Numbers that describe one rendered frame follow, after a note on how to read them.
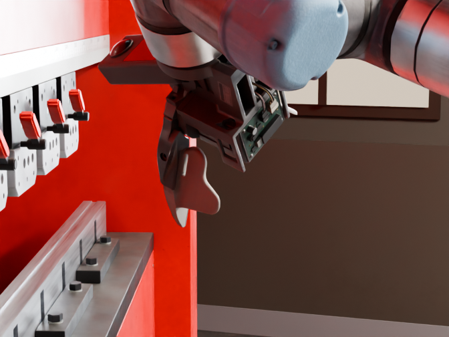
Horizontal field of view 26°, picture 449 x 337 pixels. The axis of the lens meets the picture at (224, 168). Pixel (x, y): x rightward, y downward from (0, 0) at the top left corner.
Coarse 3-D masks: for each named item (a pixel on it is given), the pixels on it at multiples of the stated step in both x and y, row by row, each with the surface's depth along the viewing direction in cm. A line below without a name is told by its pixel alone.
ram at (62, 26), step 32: (0, 0) 146; (32, 0) 166; (64, 0) 194; (96, 0) 233; (0, 32) 146; (32, 32) 166; (64, 32) 194; (96, 32) 233; (64, 64) 194; (0, 96) 146
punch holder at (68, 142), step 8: (72, 72) 202; (56, 80) 191; (64, 80) 193; (72, 80) 202; (56, 88) 191; (64, 88) 194; (72, 88) 202; (64, 96) 194; (64, 104) 194; (64, 112) 194; (72, 112) 202; (72, 120) 201; (72, 128) 202; (64, 136) 192; (72, 136) 201; (64, 144) 193; (72, 144) 201; (64, 152) 193; (72, 152) 201
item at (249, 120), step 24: (168, 72) 78; (192, 72) 77; (216, 72) 77; (240, 72) 77; (168, 96) 84; (192, 96) 83; (216, 96) 80; (240, 96) 81; (264, 96) 81; (192, 120) 82; (216, 120) 81; (240, 120) 80; (264, 120) 83; (216, 144) 86; (240, 144) 82; (240, 168) 84
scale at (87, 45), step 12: (108, 36) 252; (48, 48) 179; (60, 48) 190; (72, 48) 203; (84, 48) 217; (96, 48) 233; (0, 60) 145; (12, 60) 153; (24, 60) 161; (36, 60) 169; (48, 60) 179; (60, 60) 190; (0, 72) 146; (12, 72) 153
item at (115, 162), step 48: (96, 96) 256; (144, 96) 256; (96, 144) 258; (144, 144) 258; (192, 144) 267; (48, 192) 261; (96, 192) 261; (144, 192) 260; (0, 240) 264; (48, 240) 263; (192, 240) 267; (0, 288) 266; (192, 288) 268; (192, 336) 270
